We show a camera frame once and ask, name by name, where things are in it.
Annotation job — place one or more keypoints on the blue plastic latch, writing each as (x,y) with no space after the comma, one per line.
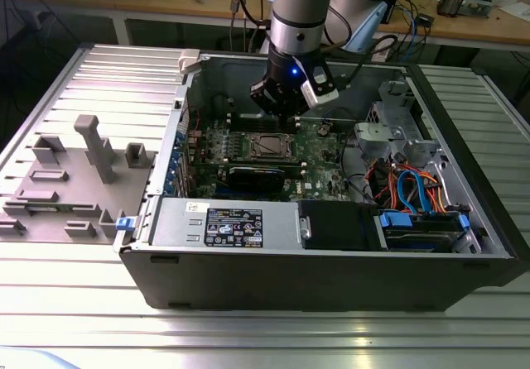
(126,224)

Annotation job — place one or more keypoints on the RAM slot white clips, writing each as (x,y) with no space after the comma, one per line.
(240,126)
(265,164)

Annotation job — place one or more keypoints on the round silver coin battery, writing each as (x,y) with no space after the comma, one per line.
(325,129)

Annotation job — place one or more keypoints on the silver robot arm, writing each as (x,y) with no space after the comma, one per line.
(296,13)

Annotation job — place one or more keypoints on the CPU socket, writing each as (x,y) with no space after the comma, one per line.
(248,152)

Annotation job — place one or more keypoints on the grey parts rack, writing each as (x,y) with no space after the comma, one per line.
(83,212)

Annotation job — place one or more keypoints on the wooden desk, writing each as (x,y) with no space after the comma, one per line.
(463,30)

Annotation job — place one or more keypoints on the green motherboard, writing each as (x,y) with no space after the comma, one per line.
(321,166)

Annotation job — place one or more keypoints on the black graphics card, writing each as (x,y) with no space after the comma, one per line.
(252,178)

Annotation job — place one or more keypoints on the hard disk in blue carrier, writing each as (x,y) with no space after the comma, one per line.
(397,220)

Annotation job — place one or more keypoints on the black plastic bay cover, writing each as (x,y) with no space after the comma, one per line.
(339,224)

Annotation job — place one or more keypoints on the small electronic device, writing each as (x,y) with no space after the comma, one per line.
(451,5)

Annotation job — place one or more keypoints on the grey power supply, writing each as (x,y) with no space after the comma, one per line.
(174,224)

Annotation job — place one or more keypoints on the blue expansion slot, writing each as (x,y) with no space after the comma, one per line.
(221,189)

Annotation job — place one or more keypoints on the silver CPU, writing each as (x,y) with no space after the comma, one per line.
(271,145)

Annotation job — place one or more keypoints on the black PC case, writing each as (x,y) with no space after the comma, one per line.
(290,278)

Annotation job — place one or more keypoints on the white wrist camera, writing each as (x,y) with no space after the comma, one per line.
(323,96)

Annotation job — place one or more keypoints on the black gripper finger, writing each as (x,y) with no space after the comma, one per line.
(267,96)
(300,109)

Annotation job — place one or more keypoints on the silver metal drive cage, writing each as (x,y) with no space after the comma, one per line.
(374,133)

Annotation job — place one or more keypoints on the grey plastic latch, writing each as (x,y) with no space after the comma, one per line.
(188,59)

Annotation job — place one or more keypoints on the small black box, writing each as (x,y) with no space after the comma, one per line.
(424,19)

